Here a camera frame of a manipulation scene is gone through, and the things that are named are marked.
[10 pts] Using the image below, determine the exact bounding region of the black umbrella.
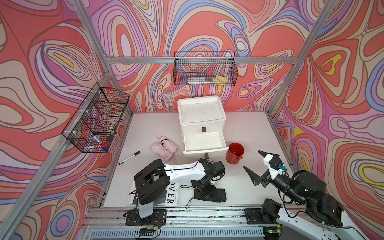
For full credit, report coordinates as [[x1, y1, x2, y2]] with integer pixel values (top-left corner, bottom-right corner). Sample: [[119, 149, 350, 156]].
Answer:
[[185, 188, 227, 209]]

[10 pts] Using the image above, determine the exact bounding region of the white three-drawer cabinet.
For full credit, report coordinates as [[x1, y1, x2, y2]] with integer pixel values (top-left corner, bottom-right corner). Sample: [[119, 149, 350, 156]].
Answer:
[[178, 96, 229, 158]]

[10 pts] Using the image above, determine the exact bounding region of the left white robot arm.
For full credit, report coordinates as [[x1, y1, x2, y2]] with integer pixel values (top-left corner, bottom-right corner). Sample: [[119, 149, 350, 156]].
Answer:
[[134, 159, 226, 219]]

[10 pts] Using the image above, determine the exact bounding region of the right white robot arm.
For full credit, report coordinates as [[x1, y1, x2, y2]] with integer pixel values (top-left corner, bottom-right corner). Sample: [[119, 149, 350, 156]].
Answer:
[[243, 151, 368, 240]]

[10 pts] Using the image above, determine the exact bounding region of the pink folded umbrella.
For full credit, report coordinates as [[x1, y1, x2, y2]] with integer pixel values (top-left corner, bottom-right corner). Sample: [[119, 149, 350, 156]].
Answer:
[[151, 143, 174, 162], [156, 134, 180, 155]]

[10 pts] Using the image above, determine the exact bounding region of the red metal cup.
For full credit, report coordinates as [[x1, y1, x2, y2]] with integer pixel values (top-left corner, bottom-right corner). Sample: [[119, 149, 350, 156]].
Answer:
[[226, 143, 245, 165]]

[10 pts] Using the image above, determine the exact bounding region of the LOVER magazine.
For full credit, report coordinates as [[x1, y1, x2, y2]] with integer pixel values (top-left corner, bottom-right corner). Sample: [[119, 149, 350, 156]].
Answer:
[[127, 183, 180, 207]]

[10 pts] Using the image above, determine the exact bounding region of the black white marker pen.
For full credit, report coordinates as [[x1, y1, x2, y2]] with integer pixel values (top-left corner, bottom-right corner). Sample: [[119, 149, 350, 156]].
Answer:
[[118, 151, 141, 165]]

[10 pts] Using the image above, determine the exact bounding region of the yellow sponge in basket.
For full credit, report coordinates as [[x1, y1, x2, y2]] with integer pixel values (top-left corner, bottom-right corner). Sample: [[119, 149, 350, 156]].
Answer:
[[214, 75, 228, 86]]

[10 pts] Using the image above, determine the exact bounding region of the clear box in basket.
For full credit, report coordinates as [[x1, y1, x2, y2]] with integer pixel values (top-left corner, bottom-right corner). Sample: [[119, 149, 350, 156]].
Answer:
[[188, 77, 215, 85]]

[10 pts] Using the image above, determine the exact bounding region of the red marker in basket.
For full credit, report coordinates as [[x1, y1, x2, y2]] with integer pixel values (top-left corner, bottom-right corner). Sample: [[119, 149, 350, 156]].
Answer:
[[95, 143, 109, 152]]

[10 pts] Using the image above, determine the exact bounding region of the blue marker in basket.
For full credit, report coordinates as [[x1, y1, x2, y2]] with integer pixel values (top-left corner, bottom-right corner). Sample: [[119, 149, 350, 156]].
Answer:
[[90, 134, 102, 143]]

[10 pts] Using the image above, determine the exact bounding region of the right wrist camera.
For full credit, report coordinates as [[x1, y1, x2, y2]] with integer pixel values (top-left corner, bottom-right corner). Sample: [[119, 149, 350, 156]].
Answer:
[[279, 164, 287, 172]]

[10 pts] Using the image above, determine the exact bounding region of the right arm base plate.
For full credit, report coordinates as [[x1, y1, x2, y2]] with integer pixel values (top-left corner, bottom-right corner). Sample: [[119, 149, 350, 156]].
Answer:
[[243, 208, 280, 225]]

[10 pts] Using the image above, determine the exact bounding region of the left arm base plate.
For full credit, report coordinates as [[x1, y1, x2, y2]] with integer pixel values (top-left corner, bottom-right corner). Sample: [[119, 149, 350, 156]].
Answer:
[[123, 209, 167, 227]]

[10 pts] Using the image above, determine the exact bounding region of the black wire basket back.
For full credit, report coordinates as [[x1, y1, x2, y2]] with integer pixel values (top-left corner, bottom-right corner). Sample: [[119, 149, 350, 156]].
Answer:
[[173, 50, 239, 86]]

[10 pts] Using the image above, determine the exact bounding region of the black wire basket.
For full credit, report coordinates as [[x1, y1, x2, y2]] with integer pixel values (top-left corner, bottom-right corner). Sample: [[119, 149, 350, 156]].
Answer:
[[62, 83, 130, 154], [173, 50, 239, 86]]

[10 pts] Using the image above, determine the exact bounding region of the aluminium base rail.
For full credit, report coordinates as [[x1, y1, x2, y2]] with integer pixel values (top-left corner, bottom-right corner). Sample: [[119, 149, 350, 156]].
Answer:
[[77, 204, 334, 240]]

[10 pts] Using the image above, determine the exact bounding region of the black wire basket left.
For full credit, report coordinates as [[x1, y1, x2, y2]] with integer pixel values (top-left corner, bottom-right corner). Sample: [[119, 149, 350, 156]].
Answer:
[[62, 83, 130, 154]]

